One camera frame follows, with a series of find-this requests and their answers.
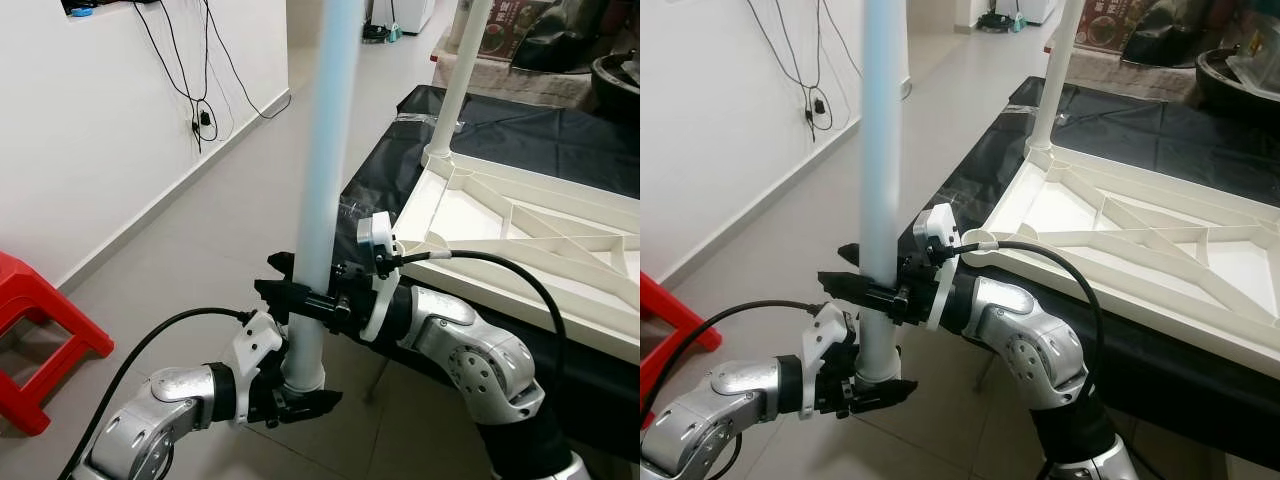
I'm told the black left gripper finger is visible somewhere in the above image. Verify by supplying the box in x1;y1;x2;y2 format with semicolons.
845;378;919;409
285;388;343;419

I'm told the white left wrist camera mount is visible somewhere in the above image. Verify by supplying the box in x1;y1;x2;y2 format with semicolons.
232;310;286;426
797;302;851;416

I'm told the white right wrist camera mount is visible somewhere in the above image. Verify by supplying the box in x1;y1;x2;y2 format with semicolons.
357;212;401;343
912;202;963;333

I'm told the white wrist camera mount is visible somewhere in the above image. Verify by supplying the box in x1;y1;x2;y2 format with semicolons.
797;302;851;416
912;202;963;333
357;212;401;343
232;310;286;426

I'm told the white plastic table top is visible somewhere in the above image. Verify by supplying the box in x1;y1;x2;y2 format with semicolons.
965;145;1280;379
385;150;640;366

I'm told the white plastic table leg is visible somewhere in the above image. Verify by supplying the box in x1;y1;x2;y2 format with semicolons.
280;0;366;393
857;0;909;383
1028;0;1086;153
425;0;493;166

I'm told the red plastic stool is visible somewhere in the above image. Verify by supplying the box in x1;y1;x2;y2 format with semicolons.
0;250;116;436
640;272;723;401

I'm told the black tablecloth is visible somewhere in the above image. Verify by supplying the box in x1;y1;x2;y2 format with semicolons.
895;78;1280;471
335;85;640;461

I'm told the black round basin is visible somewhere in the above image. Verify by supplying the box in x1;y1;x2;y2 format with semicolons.
1195;48;1280;136
590;52;640;126

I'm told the clear plastic storage box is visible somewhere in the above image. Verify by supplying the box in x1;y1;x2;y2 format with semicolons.
1225;40;1280;96

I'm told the orange lid storage box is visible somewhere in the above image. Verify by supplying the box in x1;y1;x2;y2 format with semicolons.
1075;0;1151;53
480;0;546;61

